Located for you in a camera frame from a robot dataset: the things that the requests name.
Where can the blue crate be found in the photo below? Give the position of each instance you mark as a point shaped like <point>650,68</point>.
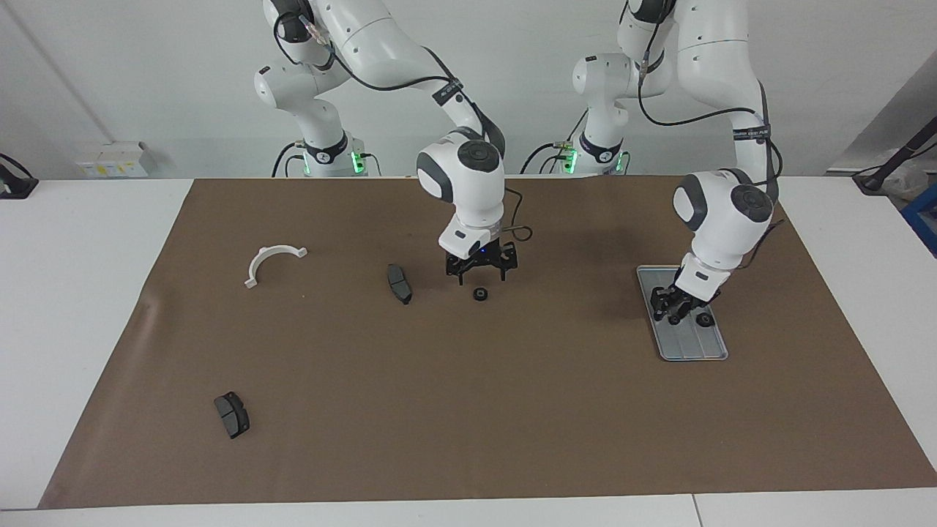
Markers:
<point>926,219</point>

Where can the black table clamp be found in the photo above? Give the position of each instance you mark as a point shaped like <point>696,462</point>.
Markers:
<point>15,187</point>

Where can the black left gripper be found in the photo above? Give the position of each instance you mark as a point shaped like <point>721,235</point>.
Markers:
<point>699,298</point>

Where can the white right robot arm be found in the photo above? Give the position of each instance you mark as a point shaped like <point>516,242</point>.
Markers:
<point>468,176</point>

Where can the silver metal tray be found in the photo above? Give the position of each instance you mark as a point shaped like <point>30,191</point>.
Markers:
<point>688,344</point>

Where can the black stand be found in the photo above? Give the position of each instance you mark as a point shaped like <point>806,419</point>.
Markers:
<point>875,179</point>

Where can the short grey brake pad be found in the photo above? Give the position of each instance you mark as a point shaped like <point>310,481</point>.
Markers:
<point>233,417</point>

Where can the white wall box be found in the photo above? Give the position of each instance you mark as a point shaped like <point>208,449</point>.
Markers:
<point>117,157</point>

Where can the long grey brake pad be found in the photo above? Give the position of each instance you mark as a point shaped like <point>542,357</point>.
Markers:
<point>399,284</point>

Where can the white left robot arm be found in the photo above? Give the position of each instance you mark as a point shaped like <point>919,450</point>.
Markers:
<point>725,212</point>

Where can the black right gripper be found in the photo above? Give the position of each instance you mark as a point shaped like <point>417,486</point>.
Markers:
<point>482,260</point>

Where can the crumpled clear plastic bag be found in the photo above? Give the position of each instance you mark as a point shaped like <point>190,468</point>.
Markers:
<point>911,183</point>

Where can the white curved plastic bracket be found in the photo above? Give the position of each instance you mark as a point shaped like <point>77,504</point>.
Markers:
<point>252,281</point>

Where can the brown table mat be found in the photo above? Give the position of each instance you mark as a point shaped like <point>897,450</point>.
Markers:
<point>468,402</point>

